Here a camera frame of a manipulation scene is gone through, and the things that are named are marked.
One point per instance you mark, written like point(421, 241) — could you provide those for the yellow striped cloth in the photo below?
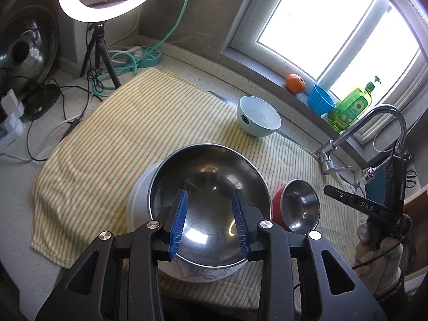
point(100, 140)

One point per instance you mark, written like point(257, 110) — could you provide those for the chrome faucet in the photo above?
point(367, 117)

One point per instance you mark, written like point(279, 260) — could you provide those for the red bowl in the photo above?
point(277, 207)

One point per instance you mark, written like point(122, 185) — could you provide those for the blue ribbed cup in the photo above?
point(319, 100)

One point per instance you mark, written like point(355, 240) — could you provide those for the large steel bowl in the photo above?
point(207, 180)

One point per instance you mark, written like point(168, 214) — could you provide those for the orange fruit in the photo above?
point(295, 83)

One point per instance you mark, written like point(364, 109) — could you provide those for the teal round power strip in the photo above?
point(150, 58)

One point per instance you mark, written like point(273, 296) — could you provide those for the white power adapter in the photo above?
point(13, 127)
point(10, 102)

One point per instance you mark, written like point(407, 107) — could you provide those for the dark blue utensil holder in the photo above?
point(376, 187)

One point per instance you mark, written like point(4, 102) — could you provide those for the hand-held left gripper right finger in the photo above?
point(241, 224)

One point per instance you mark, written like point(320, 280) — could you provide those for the steel pot lid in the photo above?
point(36, 40)

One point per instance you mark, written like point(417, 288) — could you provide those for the light blue bowl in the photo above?
point(257, 113)

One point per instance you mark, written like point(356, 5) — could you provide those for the person's right hand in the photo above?
point(381, 267)

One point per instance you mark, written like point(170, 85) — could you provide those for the white plate with leaf print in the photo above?
point(137, 200)

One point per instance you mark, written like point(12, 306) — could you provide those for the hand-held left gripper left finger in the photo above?
point(179, 220)

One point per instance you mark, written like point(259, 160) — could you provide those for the white framed window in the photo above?
point(317, 23)

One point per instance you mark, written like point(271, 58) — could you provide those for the black round device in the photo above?
point(41, 102)

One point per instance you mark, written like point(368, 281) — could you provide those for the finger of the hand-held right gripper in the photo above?
point(341, 196)

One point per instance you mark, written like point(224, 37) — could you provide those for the green dish soap bottle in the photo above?
point(351, 107)

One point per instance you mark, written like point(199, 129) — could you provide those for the small steel bowl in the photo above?
point(301, 204)

